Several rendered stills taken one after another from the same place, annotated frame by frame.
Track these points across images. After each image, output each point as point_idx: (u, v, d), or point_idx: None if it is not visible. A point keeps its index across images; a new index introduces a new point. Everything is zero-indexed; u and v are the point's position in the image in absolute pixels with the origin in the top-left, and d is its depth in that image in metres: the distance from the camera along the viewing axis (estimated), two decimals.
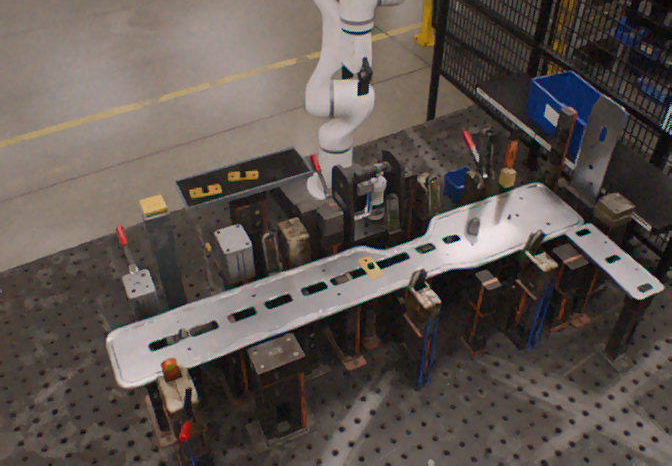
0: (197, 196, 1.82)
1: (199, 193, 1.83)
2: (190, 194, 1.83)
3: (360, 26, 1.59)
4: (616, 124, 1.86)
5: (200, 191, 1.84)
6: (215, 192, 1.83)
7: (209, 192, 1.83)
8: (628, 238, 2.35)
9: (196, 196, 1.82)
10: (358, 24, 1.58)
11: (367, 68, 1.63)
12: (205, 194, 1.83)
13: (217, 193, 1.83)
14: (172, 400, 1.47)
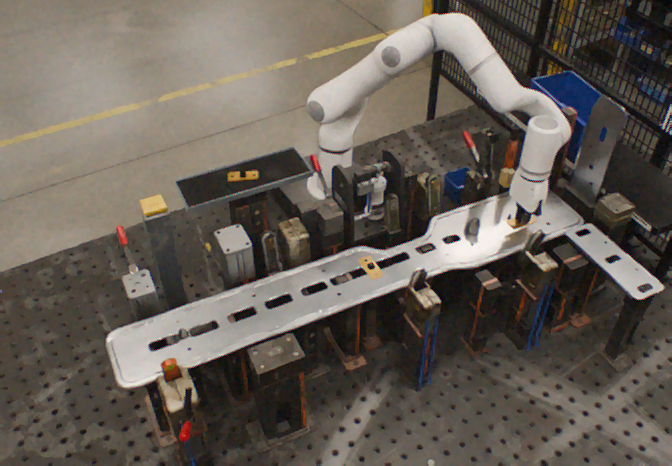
0: (518, 227, 1.93)
1: (518, 224, 1.94)
2: (509, 225, 1.94)
3: (541, 176, 1.78)
4: (616, 124, 1.86)
5: (517, 221, 1.94)
6: (531, 221, 1.94)
7: (526, 222, 1.94)
8: (628, 238, 2.35)
9: (517, 227, 1.93)
10: (540, 175, 1.78)
11: (538, 211, 1.85)
12: (524, 224, 1.94)
13: (533, 222, 1.94)
14: (172, 400, 1.47)
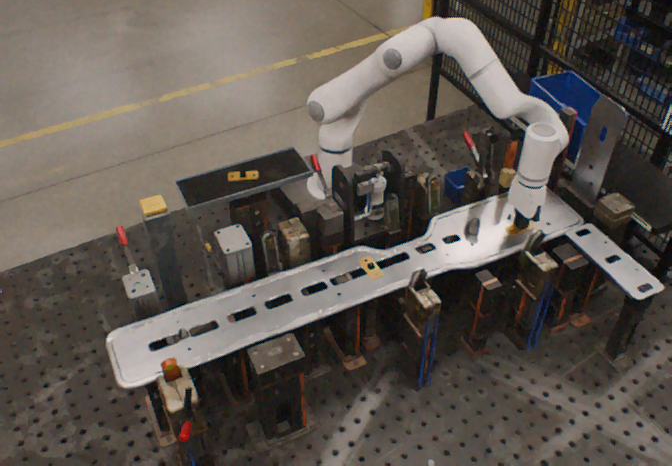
0: (516, 232, 1.94)
1: (516, 230, 1.95)
2: (507, 231, 1.95)
3: (539, 183, 1.80)
4: (616, 124, 1.86)
5: (515, 227, 1.96)
6: (529, 227, 1.96)
7: None
8: (628, 238, 2.35)
9: (515, 232, 1.94)
10: (538, 181, 1.80)
11: (536, 217, 1.87)
12: (522, 230, 1.95)
13: (531, 228, 1.96)
14: (172, 400, 1.47)
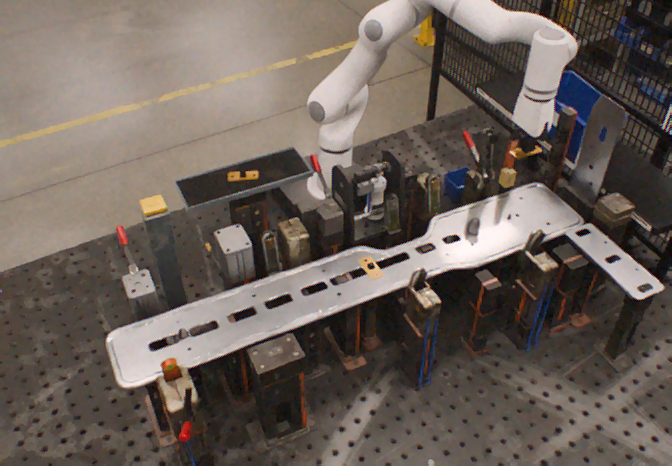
0: (521, 156, 1.81)
1: (522, 154, 1.82)
2: (512, 155, 1.82)
3: (547, 95, 1.67)
4: (616, 124, 1.86)
5: (520, 151, 1.83)
6: (535, 151, 1.83)
7: (530, 152, 1.83)
8: (628, 238, 2.35)
9: (521, 156, 1.81)
10: (546, 93, 1.67)
11: (544, 136, 1.74)
12: (528, 154, 1.82)
13: (538, 152, 1.83)
14: (172, 400, 1.47)
